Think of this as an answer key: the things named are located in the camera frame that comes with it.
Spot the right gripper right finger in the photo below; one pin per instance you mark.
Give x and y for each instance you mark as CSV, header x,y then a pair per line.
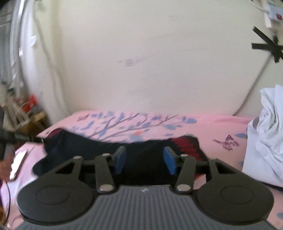
x,y
183,168

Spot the white power strip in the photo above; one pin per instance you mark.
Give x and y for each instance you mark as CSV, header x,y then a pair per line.
x,y
273,13

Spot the smartphone in dark case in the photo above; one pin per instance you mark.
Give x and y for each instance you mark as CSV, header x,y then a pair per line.
x,y
18,161

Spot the white crumpled garment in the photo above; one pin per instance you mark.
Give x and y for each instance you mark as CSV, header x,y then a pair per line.
x,y
263,158

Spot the wooden side table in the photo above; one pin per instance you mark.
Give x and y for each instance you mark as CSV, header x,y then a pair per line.
x,y
30,125

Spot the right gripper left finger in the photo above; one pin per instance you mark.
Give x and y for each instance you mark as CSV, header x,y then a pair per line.
x,y
107,167

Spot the grey window curtain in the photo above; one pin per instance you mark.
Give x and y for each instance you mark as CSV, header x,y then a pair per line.
x,y
11,21

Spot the red plastic bag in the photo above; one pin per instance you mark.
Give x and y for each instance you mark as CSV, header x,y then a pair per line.
x,y
30,104

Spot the black red white patterned sweater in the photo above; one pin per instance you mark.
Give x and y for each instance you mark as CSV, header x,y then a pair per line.
x,y
144,162

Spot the pink floral bed sheet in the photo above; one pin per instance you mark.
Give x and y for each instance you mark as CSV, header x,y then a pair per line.
x,y
111,126

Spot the black tape cross on wall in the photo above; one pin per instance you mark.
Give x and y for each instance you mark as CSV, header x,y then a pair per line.
x,y
270,45

